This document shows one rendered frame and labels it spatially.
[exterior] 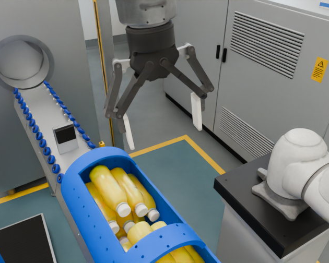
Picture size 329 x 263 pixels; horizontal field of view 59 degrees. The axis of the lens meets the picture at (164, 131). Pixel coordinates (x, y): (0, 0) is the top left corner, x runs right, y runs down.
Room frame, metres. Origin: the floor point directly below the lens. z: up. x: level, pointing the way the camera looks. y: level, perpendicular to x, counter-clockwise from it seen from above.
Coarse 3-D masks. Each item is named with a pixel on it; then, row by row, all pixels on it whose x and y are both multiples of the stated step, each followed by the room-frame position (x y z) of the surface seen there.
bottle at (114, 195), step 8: (96, 168) 0.74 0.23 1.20; (104, 168) 0.74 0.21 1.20; (96, 176) 0.70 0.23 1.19; (104, 176) 0.70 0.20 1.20; (112, 176) 0.71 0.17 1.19; (96, 184) 0.68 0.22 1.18; (104, 184) 0.66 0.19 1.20; (112, 184) 0.66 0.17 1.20; (104, 192) 0.64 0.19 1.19; (112, 192) 0.63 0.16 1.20; (120, 192) 0.63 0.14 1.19; (104, 200) 0.62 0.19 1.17; (112, 200) 0.61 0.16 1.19; (120, 200) 0.61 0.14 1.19; (112, 208) 0.60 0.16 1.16
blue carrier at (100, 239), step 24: (72, 168) 0.73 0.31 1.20; (72, 192) 0.65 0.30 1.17; (72, 216) 0.62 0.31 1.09; (96, 216) 0.54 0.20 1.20; (144, 216) 0.70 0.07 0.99; (168, 216) 0.64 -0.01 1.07; (96, 240) 0.48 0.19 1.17; (144, 240) 0.44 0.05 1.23; (168, 240) 0.44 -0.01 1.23; (192, 240) 0.45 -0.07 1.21
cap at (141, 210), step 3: (138, 207) 0.62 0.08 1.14; (141, 207) 0.62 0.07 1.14; (144, 207) 0.62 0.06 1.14; (135, 210) 0.62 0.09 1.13; (138, 210) 0.61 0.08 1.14; (141, 210) 0.61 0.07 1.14; (144, 210) 0.61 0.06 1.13; (147, 210) 0.62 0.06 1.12; (138, 213) 0.60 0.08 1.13; (141, 213) 0.61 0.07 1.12; (144, 213) 0.61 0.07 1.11; (138, 216) 0.60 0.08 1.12; (141, 216) 0.61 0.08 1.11
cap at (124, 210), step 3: (123, 204) 0.60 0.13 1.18; (126, 204) 0.60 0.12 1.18; (120, 207) 0.59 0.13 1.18; (123, 207) 0.58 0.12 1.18; (126, 207) 0.58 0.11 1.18; (129, 207) 0.59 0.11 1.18; (117, 210) 0.58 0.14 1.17; (120, 210) 0.58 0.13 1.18; (123, 210) 0.58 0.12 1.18; (126, 210) 0.58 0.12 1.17; (129, 210) 0.59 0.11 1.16; (120, 213) 0.57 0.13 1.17; (123, 213) 0.58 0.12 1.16; (126, 213) 0.58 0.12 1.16; (129, 213) 0.59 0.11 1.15; (120, 216) 0.57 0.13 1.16; (123, 216) 0.57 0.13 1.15
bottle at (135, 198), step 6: (114, 168) 0.78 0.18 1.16; (120, 168) 0.79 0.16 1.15; (114, 174) 0.75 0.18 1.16; (120, 174) 0.75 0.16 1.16; (126, 174) 0.76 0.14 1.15; (120, 180) 0.72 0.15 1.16; (126, 180) 0.72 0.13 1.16; (126, 186) 0.69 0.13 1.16; (132, 186) 0.69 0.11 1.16; (126, 192) 0.67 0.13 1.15; (132, 192) 0.67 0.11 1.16; (138, 192) 0.67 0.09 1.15; (132, 198) 0.65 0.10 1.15; (138, 198) 0.65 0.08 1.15; (132, 204) 0.63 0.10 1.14; (138, 204) 0.63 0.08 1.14; (144, 204) 0.64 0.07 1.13; (132, 210) 0.63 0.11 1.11
